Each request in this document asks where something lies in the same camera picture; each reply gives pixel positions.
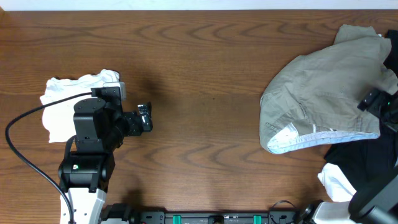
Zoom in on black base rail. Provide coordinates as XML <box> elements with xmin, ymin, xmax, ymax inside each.
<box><xmin>98</xmin><ymin>203</ymin><xmax>303</xmax><ymax>224</ymax></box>

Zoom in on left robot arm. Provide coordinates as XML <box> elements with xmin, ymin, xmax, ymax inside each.
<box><xmin>58</xmin><ymin>96</ymin><xmax>153</xmax><ymax>223</ymax></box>

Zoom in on black garment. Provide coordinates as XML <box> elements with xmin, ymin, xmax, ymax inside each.
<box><xmin>323</xmin><ymin>29</ymin><xmax>398</xmax><ymax>192</ymax></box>

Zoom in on khaki green shorts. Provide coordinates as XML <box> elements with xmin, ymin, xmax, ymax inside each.
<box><xmin>259</xmin><ymin>25</ymin><xmax>397</xmax><ymax>154</ymax></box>

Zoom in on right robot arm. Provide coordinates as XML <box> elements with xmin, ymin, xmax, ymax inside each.
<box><xmin>309</xmin><ymin>88</ymin><xmax>397</xmax><ymax>223</ymax></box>

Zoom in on white garment under pile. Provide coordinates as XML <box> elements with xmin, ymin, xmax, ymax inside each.
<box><xmin>317</xmin><ymin>163</ymin><xmax>356</xmax><ymax>202</ymax></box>

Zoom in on folded white t-shirt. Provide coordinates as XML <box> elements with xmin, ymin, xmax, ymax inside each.
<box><xmin>40</xmin><ymin>69</ymin><xmax>120</xmax><ymax>143</ymax></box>

